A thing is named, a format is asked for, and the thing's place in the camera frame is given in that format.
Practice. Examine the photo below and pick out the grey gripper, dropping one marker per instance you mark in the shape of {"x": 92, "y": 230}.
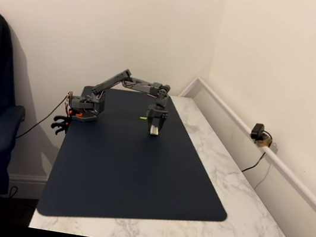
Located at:
{"x": 156, "y": 114}

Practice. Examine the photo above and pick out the white paper object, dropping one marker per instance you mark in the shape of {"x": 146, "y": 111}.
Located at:
{"x": 154, "y": 131}

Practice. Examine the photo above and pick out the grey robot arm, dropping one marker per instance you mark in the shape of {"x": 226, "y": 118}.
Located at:
{"x": 115, "y": 83}

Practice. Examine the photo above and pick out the dark navy desk mat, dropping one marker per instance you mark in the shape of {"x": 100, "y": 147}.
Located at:
{"x": 138, "y": 169}

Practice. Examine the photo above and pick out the small green marker strip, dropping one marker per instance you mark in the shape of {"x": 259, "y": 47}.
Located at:
{"x": 143, "y": 118}

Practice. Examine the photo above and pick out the black table clamp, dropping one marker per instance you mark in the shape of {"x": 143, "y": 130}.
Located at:
{"x": 61, "y": 119}
{"x": 59, "y": 127}

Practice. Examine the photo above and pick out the black webcam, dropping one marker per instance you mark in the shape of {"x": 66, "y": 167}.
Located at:
{"x": 256, "y": 130}

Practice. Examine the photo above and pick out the white baseboard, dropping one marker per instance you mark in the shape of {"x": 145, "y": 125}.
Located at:
{"x": 27, "y": 183}

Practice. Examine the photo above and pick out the yellowish webcam mount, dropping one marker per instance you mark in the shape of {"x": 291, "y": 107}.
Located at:
{"x": 263, "y": 142}

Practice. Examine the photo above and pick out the white wall rail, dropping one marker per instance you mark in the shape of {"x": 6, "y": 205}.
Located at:
{"x": 287, "y": 172}

